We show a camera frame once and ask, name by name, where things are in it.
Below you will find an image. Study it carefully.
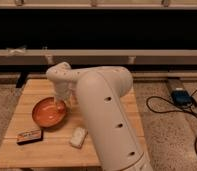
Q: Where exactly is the blue power adapter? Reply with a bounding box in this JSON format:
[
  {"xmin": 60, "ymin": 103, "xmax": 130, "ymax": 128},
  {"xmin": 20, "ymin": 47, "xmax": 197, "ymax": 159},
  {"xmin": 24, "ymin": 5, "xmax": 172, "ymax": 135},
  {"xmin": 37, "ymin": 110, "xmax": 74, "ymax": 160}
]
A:
[{"xmin": 171, "ymin": 89, "xmax": 192, "ymax": 106}]

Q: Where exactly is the black cable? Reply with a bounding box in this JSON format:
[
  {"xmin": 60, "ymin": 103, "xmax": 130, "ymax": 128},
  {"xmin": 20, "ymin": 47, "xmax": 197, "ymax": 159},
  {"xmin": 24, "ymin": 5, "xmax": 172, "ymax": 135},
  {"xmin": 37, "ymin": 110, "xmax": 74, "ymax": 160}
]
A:
[{"xmin": 145, "ymin": 79, "xmax": 197, "ymax": 169}]

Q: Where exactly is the black and orange box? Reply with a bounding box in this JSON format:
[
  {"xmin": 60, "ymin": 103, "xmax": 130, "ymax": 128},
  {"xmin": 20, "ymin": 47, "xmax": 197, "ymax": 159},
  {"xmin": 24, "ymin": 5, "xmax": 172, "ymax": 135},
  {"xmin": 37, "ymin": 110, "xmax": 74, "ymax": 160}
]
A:
[{"xmin": 17, "ymin": 130, "xmax": 43, "ymax": 145}]

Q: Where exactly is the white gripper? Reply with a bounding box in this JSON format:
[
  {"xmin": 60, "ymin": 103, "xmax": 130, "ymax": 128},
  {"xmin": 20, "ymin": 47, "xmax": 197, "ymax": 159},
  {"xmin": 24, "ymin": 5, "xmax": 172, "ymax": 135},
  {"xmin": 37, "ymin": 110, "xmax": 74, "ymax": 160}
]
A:
[{"xmin": 54, "ymin": 82, "xmax": 76, "ymax": 107}]

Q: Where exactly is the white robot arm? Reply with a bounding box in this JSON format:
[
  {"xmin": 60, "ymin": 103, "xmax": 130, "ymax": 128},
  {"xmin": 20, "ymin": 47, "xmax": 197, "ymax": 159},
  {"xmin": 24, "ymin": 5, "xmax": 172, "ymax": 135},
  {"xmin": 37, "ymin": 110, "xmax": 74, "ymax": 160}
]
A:
[{"xmin": 46, "ymin": 62, "xmax": 153, "ymax": 171}]

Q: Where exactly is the orange ceramic bowl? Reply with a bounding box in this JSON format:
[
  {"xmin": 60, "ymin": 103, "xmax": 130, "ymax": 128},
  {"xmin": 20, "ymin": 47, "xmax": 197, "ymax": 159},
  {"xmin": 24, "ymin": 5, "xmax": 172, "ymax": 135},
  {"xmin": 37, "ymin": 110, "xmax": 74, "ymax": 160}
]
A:
[{"xmin": 32, "ymin": 97, "xmax": 67, "ymax": 128}]

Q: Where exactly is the white sponge block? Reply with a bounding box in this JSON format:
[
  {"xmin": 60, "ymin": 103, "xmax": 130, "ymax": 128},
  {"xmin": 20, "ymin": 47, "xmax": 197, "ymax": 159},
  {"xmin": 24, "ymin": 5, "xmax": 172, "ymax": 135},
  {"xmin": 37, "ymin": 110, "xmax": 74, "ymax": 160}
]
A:
[{"xmin": 70, "ymin": 127, "xmax": 88, "ymax": 148}]

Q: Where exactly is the grey metal shelf rail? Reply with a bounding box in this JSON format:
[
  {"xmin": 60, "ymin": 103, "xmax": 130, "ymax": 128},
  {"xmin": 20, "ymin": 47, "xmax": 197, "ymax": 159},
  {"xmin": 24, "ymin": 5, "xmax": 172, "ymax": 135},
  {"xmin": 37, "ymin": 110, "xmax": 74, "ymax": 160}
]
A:
[{"xmin": 0, "ymin": 49, "xmax": 197, "ymax": 65}]

